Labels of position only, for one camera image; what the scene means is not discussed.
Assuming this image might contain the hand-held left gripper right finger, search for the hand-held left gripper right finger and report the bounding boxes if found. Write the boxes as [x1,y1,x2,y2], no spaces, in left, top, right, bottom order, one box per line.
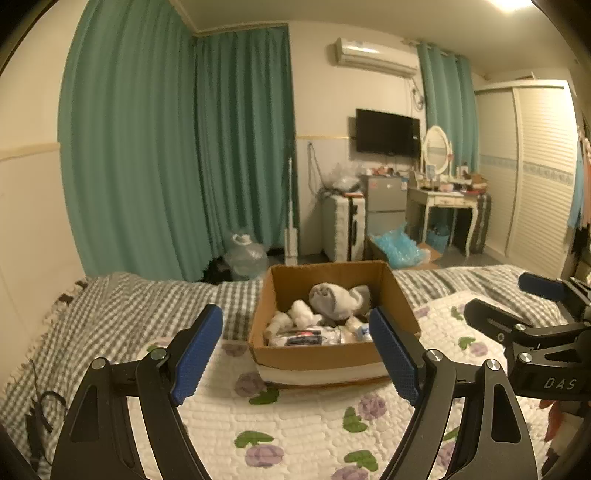
[368,307,539,480]

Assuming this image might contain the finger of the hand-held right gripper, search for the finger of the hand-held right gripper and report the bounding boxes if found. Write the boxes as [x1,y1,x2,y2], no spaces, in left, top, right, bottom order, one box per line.
[518,272,591,308]
[463,299,588,352]

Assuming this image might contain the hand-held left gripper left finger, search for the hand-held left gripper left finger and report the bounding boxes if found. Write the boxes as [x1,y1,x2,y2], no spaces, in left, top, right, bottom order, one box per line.
[50,303,225,480]

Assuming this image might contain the blue tissue pack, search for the blue tissue pack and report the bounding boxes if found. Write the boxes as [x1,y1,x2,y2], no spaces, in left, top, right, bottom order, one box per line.
[344,322,375,343]

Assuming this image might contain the floral tissue packet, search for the floral tissue packet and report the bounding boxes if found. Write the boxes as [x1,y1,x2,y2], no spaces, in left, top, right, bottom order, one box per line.
[272,325,343,348]

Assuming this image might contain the brown cardboard box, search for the brown cardboard box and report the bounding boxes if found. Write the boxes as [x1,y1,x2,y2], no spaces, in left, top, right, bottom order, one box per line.
[248,260,422,389]

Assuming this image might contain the white grey socks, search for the white grey socks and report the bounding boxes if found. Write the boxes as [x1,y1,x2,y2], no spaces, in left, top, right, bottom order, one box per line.
[308,282,373,322]

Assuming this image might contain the cream cloth bundle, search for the cream cloth bundle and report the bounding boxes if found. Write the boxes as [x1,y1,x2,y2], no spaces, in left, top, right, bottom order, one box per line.
[264,299,325,343]

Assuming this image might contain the person's right hand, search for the person's right hand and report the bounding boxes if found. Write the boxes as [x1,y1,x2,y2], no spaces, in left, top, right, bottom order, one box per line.
[544,398,572,457]

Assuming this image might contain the small floor cardboard box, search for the small floor cardboard box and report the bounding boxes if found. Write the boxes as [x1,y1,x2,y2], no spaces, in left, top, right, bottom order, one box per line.
[367,235,442,271]

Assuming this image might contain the dark suitcase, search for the dark suitcase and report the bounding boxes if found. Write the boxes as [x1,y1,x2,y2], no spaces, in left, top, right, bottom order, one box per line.
[471,194,493,254]

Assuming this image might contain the grey checked bedsheet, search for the grey checked bedsheet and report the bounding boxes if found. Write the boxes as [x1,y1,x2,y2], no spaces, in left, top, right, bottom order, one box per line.
[0,264,571,480]

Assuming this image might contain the blue basket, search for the blue basket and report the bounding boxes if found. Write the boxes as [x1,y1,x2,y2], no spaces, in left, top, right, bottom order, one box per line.
[425,226,451,250]

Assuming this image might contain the hanging clothes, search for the hanging clothes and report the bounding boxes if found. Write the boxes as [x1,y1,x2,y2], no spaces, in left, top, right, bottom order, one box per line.
[566,124,591,278]

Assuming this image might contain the pile of blue plastic bags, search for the pile of blue plastic bags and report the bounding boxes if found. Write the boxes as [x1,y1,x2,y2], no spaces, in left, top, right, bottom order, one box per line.
[369,224,428,268]

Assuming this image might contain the clear water jug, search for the clear water jug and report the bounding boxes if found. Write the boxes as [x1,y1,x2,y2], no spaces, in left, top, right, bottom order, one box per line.
[225,233,270,281]

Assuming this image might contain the white louvred wardrobe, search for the white louvred wardrobe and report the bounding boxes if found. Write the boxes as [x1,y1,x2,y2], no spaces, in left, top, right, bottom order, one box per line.
[475,79,583,278]

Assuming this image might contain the white floral quilt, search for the white floral quilt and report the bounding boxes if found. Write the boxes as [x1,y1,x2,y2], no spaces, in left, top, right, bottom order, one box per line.
[124,288,570,480]

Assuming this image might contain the clutter of cosmetics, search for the clutter of cosmetics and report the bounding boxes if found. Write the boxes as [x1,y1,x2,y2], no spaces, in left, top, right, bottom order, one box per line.
[411,164,489,195]

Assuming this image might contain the white dressing table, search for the white dressing table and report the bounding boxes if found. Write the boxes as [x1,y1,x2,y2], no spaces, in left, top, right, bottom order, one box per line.
[406,186,485,256]

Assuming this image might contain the white suitcase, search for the white suitcase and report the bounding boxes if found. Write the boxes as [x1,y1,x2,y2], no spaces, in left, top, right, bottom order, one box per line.
[321,194,368,261]

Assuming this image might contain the white mop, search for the white mop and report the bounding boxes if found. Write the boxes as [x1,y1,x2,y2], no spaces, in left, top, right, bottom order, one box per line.
[284,138,301,266]

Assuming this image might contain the silver small fridge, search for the silver small fridge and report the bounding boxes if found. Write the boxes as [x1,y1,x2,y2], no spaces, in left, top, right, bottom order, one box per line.
[365,174,410,247]

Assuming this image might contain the oval white mirror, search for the oval white mirror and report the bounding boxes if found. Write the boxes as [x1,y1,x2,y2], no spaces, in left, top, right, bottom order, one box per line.
[421,126,452,178]

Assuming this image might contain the clear plastic bag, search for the clear plastic bag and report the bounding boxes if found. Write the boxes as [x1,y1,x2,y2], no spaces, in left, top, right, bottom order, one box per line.
[330,161,365,192]

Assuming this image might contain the narrow teal curtain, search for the narrow teal curtain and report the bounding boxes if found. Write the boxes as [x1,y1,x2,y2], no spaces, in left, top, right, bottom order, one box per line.
[416,42,479,172]

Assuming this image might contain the teal corner curtain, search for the teal corner curtain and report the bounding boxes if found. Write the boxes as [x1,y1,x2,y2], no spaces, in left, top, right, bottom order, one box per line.
[194,25,299,259]

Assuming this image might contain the wide teal curtain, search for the wide teal curtain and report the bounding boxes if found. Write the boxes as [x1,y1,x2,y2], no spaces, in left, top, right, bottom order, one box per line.
[58,0,205,283]

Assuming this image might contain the white air conditioner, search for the white air conditioner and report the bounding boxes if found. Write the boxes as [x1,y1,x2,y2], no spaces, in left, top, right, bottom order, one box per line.
[329,37,420,78]

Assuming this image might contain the black hanging cable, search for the black hanging cable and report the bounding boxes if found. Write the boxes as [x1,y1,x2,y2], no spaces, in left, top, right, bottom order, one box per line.
[307,141,327,195]

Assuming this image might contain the black wall television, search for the black wall television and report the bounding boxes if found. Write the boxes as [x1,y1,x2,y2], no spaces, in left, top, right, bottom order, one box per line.
[355,108,422,156]

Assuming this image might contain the air conditioner cable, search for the air conditioner cable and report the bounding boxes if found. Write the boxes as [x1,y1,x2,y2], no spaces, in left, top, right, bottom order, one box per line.
[409,78,427,112]

